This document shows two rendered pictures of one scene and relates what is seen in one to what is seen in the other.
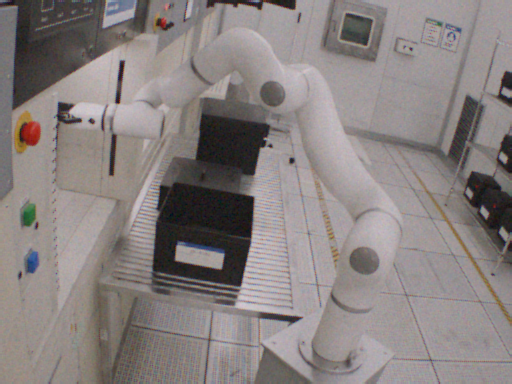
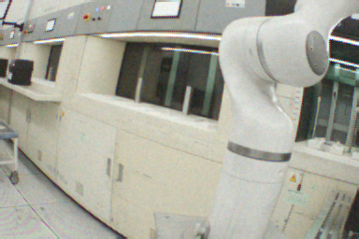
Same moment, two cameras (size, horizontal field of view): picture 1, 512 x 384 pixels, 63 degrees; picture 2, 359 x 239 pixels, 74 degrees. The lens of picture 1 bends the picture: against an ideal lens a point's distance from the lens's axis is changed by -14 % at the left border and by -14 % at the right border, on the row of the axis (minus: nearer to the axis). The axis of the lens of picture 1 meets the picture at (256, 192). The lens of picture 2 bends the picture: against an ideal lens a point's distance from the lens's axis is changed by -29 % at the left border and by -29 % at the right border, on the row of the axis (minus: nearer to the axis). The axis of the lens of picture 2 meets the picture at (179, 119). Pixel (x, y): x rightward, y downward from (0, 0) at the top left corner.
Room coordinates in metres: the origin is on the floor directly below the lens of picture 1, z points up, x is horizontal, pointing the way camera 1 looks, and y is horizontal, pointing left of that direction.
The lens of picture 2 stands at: (1.17, -0.75, 1.03)
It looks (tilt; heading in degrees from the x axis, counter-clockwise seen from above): 7 degrees down; 132
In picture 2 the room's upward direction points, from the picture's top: 10 degrees clockwise
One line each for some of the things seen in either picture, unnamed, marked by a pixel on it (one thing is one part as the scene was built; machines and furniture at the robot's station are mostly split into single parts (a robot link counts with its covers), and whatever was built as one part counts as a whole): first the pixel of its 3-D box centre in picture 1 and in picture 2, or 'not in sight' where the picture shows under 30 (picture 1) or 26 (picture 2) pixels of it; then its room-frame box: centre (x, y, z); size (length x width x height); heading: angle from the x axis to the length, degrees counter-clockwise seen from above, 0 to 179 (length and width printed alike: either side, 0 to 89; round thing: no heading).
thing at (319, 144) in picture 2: not in sight; (327, 145); (0.87, 0.70, 0.89); 0.22 x 0.21 x 0.04; 95
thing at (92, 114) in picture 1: (91, 115); not in sight; (1.16, 0.49, 1.20); 0.11 x 0.10 x 0.07; 96
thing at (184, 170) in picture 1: (202, 184); not in sight; (1.65, 0.21, 0.83); 0.29 x 0.29 x 0.13; 4
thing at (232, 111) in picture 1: (229, 134); not in sight; (2.09, 0.17, 0.89); 0.29 x 0.29 x 0.25; 9
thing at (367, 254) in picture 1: (364, 265); (261, 79); (0.91, -0.28, 1.07); 0.19 x 0.12 x 0.24; 160
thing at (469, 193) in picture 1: (481, 190); not in sight; (3.80, -2.04, 0.31); 0.30 x 0.28 x 0.26; 3
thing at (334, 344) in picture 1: (342, 325); (245, 203); (0.94, -0.29, 0.85); 0.19 x 0.19 x 0.18
